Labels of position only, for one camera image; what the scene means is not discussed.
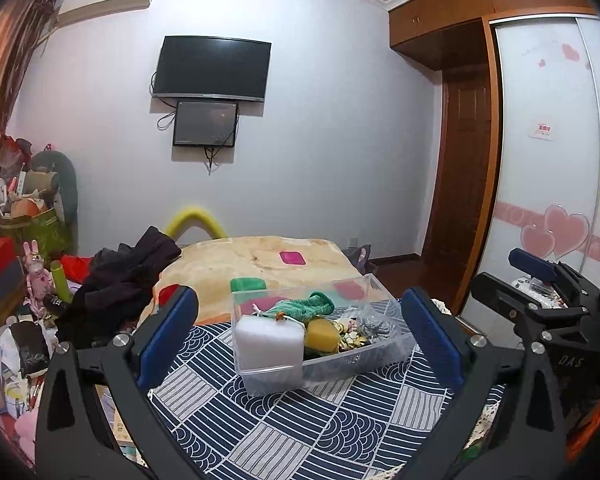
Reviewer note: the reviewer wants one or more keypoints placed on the small black wall monitor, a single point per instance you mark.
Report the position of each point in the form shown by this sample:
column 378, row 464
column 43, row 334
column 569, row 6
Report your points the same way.
column 206, row 123

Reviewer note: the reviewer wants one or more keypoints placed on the red label sticker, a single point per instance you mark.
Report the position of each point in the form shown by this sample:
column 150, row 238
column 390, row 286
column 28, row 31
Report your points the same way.
column 544, row 129

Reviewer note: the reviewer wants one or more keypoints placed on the blue patterned bed cloth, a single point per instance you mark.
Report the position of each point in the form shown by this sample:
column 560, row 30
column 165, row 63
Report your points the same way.
column 305, row 435

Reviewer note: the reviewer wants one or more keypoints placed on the green knitted cloth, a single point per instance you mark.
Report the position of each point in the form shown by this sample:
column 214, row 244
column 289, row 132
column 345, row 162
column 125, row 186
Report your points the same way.
column 305, row 306

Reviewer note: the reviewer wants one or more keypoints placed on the red cloth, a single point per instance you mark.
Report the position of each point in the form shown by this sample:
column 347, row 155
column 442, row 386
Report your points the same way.
column 75, row 267

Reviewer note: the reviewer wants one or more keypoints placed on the brown wooden door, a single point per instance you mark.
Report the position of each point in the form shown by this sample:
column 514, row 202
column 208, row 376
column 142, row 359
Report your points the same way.
column 457, row 170

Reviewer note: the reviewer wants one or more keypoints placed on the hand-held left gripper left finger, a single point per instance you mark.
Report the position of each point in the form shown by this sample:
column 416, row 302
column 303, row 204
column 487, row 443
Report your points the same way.
column 167, row 340

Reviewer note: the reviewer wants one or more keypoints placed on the green cylinder bottle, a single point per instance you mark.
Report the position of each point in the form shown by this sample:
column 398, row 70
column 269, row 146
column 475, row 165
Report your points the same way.
column 60, row 280

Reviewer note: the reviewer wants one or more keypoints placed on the black wall television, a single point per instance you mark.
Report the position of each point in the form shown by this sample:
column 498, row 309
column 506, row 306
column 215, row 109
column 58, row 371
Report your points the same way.
column 211, row 67

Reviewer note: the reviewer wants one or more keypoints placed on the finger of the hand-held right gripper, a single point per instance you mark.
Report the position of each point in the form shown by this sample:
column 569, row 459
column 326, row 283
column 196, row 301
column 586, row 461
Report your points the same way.
column 530, row 262
column 500, row 300

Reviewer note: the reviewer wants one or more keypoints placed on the white foam block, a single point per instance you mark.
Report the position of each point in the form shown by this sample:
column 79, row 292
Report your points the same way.
column 267, row 345

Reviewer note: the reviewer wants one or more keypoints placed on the white heart wardrobe door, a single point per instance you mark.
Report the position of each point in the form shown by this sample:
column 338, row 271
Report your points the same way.
column 545, row 170

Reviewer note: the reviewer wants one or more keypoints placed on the pink flat case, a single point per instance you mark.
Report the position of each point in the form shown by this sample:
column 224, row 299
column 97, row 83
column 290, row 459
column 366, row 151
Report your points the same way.
column 293, row 258

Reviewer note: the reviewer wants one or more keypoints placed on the silver grey fabric piece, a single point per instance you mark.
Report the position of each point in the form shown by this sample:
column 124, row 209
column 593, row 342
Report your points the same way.
column 377, row 327

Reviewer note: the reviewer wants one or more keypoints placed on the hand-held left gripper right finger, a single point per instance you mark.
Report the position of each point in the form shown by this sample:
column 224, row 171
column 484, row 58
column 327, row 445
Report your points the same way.
column 436, row 342

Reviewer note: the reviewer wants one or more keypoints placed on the dark grey box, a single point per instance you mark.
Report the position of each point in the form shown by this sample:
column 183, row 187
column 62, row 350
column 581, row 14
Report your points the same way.
column 2, row 285

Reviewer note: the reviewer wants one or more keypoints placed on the yellow foam noodle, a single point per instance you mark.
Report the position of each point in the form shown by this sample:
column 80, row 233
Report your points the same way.
column 192, row 214

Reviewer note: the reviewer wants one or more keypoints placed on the green bag of clutter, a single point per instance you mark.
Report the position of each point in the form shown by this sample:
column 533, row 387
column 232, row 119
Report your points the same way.
column 30, row 232

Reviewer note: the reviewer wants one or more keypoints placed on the pile of dark clothes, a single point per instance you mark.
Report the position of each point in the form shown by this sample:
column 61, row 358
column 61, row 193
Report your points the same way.
column 125, row 280

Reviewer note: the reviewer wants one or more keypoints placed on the clear plastic storage box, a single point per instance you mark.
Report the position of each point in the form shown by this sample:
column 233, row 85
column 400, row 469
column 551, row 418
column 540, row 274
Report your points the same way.
column 360, row 365

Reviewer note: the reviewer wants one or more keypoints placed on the black plastic bag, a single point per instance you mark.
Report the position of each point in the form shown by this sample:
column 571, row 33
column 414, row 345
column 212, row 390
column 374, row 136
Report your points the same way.
column 27, row 347

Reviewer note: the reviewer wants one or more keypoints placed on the pink rabbit toy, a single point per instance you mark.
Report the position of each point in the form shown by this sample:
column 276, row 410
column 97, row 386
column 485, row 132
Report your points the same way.
column 36, row 275

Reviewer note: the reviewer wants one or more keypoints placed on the dark shoe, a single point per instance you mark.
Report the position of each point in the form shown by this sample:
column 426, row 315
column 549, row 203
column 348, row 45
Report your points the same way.
column 360, row 257

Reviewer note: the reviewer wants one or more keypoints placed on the yellow floral scrunchie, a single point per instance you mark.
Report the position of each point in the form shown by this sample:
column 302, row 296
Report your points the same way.
column 352, row 336

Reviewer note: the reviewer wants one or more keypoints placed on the grey green cushion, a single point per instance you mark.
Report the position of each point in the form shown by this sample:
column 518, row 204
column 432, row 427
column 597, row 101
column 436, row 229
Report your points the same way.
column 62, row 180

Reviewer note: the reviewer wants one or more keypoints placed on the yellow sponge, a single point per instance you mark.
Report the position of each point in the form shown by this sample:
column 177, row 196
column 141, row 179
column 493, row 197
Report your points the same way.
column 322, row 335

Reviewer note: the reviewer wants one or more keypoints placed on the beige printed blanket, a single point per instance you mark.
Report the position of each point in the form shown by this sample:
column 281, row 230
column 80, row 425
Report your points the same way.
column 230, row 260

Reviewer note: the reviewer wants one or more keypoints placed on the wooden overhead cabinet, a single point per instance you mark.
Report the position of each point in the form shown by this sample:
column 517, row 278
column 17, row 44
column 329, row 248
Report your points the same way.
column 440, row 25

